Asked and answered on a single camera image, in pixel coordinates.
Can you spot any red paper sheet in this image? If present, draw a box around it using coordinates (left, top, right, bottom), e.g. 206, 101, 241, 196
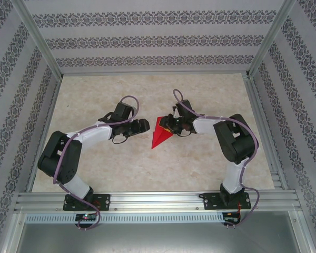
151, 115, 174, 150

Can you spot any grey sheet metal tray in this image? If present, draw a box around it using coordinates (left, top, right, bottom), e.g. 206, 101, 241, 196
14, 223, 315, 253

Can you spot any aluminium mounting rail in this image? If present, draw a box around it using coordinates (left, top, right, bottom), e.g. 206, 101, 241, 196
14, 191, 302, 213

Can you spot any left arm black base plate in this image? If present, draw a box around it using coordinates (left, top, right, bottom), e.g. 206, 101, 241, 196
63, 193, 111, 211

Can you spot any aluminium side rail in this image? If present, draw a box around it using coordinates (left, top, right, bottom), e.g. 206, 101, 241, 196
26, 76, 63, 193
243, 73, 289, 190

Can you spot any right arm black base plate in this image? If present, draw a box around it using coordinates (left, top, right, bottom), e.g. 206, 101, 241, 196
204, 192, 252, 211

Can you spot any slotted cable duct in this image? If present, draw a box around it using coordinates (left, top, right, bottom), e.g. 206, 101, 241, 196
25, 212, 225, 225

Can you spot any right aluminium frame post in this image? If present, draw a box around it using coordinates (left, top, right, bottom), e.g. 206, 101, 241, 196
246, 0, 298, 79

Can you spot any aluminium frame post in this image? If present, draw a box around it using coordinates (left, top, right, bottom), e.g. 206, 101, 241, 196
12, 0, 64, 79
246, 0, 298, 79

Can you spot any left aluminium frame post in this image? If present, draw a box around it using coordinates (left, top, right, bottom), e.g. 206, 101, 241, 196
12, 0, 64, 79

